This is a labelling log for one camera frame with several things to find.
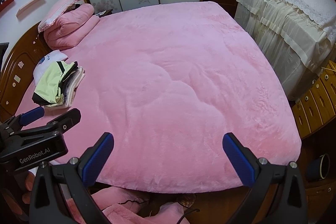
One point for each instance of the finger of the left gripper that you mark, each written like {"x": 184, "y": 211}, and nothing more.
{"x": 16, "y": 123}
{"x": 59, "y": 125}

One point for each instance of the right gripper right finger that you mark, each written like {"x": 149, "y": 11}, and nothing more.
{"x": 258, "y": 174}

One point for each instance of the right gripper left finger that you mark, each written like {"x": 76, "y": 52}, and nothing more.
{"x": 48, "y": 204}

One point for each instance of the green and black hooded jacket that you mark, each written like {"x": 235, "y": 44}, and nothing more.
{"x": 51, "y": 86}

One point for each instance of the left hand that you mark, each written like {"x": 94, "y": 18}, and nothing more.
{"x": 29, "y": 182}

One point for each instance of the folded cream garment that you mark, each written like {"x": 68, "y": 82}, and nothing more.
{"x": 71, "y": 87}

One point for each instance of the brown wooden headboard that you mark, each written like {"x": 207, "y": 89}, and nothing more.
{"x": 17, "y": 74}

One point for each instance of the pink plush pants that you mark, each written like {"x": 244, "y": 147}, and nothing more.
{"x": 122, "y": 206}

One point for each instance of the white printed pillow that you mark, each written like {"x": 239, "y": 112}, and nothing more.
{"x": 45, "y": 62}

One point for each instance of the folded pink quilt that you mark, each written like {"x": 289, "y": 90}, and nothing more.
{"x": 71, "y": 28}

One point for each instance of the pink plush bed blanket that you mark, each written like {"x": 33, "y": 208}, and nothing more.
{"x": 168, "y": 81}

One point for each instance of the pink lace-trimmed pillow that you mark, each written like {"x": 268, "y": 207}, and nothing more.
{"x": 58, "y": 9}

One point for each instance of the cream lace-covered furniture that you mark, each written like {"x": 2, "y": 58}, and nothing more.
{"x": 296, "y": 36}

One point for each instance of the wooden wall shelf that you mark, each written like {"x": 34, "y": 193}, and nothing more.
{"x": 26, "y": 6}

